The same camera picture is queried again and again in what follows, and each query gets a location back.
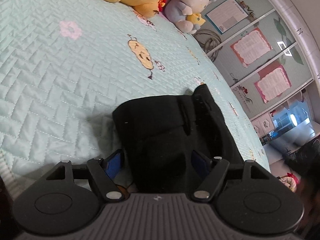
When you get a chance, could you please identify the blue framed paper poster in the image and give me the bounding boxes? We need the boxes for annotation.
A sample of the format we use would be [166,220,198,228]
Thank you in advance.
[205,0,249,34]

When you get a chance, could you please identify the pink framed paper poster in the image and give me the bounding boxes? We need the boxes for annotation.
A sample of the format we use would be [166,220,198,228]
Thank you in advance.
[254,64,292,104]

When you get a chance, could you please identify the black trousers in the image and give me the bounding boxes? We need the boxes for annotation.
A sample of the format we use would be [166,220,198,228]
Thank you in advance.
[112,85,244,193]

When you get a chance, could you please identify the grey sliding wardrobe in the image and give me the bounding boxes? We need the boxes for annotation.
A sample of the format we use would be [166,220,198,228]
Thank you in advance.
[192,0,320,140]

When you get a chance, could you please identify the orange framed paper poster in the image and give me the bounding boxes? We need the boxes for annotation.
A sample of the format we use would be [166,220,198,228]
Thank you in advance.
[230,28,273,68]

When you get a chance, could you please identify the red small plush toy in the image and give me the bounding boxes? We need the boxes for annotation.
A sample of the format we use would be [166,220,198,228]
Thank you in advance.
[158,0,167,12]

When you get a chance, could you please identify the white drawer cabinet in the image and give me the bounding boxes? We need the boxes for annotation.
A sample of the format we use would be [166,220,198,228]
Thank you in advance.
[251,113,275,138]

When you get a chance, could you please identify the white cat plush toy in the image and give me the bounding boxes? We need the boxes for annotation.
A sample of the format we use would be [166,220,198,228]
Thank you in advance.
[164,0,216,34]

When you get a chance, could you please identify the folded pink grey quilt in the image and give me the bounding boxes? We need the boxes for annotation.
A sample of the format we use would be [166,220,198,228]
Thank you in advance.
[277,173,299,192]

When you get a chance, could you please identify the mint quilted bee bedspread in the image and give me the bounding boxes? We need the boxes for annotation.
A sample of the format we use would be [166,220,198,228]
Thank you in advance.
[1,0,269,194]

